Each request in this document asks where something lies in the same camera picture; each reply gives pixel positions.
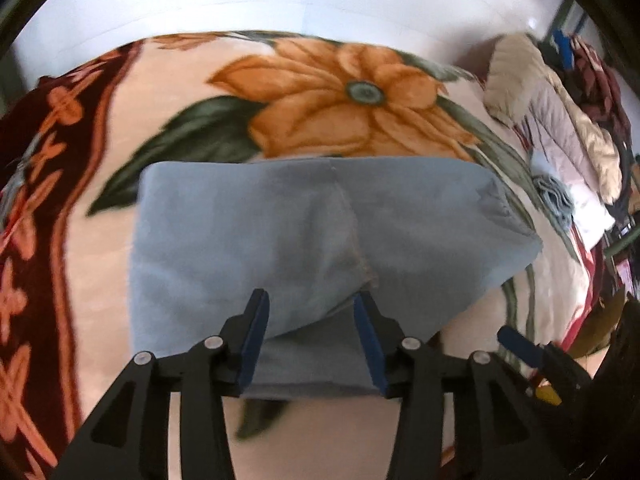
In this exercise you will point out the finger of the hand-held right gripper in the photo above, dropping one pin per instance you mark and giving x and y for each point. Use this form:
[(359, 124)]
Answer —
[(520, 342)]

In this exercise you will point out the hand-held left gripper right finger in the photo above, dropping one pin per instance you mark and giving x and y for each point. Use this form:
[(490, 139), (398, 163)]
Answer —
[(372, 350)]

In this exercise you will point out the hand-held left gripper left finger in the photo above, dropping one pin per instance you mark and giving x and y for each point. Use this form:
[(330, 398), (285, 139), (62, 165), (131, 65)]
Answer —
[(252, 345)]

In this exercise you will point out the grey-blue pants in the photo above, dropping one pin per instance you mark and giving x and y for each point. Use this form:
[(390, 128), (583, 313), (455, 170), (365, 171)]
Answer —
[(225, 235)]

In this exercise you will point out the yellow fuzzy blanket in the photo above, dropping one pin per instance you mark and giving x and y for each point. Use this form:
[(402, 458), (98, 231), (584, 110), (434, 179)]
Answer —
[(600, 325)]

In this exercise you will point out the folded blue-grey cloth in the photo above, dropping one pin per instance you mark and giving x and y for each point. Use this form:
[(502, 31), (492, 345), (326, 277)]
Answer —
[(552, 195)]

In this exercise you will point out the white cloth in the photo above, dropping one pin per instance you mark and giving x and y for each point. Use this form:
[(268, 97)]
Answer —
[(592, 207)]

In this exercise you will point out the tan puffer jacket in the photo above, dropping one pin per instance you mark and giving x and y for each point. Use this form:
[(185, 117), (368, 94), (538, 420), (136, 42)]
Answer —
[(597, 152)]

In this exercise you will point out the pink puffer jacket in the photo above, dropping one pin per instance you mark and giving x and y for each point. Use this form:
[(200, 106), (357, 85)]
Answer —
[(555, 115)]

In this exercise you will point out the floral fleece blanket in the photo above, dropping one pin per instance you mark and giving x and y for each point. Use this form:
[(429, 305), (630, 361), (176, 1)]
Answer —
[(325, 90)]

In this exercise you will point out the beige puffer jacket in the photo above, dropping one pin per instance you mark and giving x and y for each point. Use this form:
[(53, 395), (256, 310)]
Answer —
[(510, 75)]

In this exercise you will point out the dark clothes pile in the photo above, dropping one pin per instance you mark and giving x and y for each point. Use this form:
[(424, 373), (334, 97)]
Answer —
[(597, 75)]

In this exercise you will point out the green metal frame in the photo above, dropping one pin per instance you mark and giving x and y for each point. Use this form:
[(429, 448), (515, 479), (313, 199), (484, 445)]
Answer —
[(560, 15)]

